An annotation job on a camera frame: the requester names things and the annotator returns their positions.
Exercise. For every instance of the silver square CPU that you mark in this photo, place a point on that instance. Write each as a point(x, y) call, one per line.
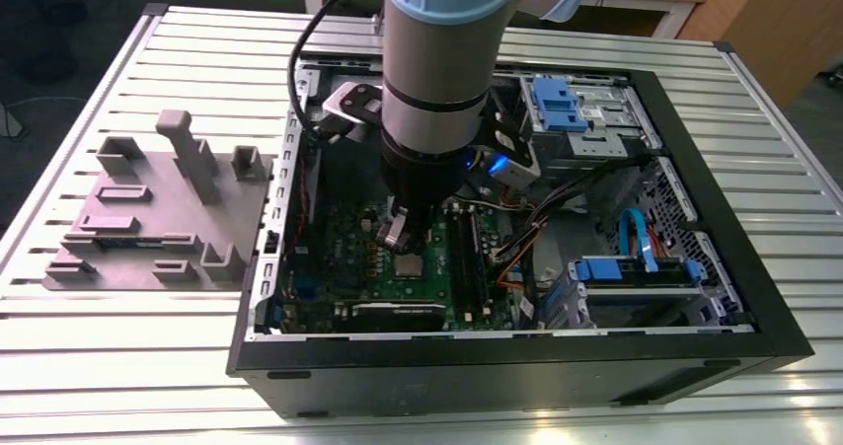
point(409, 265)

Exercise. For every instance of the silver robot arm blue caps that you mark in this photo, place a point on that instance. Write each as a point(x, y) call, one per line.
point(435, 70)

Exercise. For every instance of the CPU socket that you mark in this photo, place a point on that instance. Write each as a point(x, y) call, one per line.
point(432, 267)

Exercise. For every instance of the grey power supply unit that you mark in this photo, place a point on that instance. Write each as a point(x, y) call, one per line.
point(349, 169)

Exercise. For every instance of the black RAM slot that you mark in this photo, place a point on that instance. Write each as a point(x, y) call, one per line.
point(459, 257)
point(479, 257)
point(487, 262)
point(465, 262)

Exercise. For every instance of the green motherboard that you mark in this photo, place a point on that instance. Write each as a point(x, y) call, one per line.
point(356, 287)

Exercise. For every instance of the blue board connector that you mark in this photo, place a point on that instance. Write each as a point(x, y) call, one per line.
point(307, 283)

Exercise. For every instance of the black graphics card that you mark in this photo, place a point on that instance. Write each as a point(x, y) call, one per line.
point(396, 314)

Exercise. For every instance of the silver drive cage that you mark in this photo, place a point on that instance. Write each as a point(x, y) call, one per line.
point(592, 144)

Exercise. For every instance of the hard disk in blue carrier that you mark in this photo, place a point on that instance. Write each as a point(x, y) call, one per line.
point(603, 270)

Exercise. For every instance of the grey parts rack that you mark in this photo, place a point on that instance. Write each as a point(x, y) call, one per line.
point(165, 208)

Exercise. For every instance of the black open PC case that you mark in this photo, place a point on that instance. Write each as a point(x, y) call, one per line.
point(461, 376)

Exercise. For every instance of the perforated metal disk bay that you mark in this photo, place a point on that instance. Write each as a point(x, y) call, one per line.
point(646, 299)

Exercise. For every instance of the RAM stick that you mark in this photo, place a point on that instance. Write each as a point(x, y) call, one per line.
point(132, 243)

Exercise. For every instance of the brown wooden cabinet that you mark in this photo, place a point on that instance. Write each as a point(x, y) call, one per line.
point(777, 30)

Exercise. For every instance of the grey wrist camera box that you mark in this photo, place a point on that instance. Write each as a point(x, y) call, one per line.
point(518, 171)

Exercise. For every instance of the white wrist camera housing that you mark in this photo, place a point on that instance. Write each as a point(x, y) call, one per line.
point(349, 107)

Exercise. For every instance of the blue plastic drive bracket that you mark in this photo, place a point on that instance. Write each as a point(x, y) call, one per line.
point(560, 104)

